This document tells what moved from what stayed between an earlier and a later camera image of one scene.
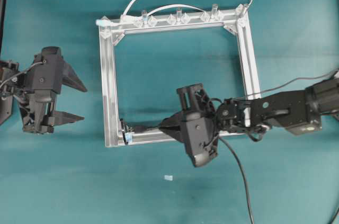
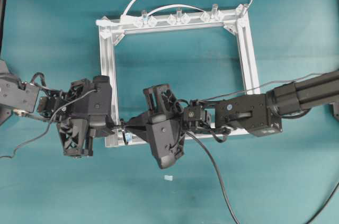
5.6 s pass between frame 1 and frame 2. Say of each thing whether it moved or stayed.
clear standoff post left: stayed
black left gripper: moved
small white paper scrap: stayed
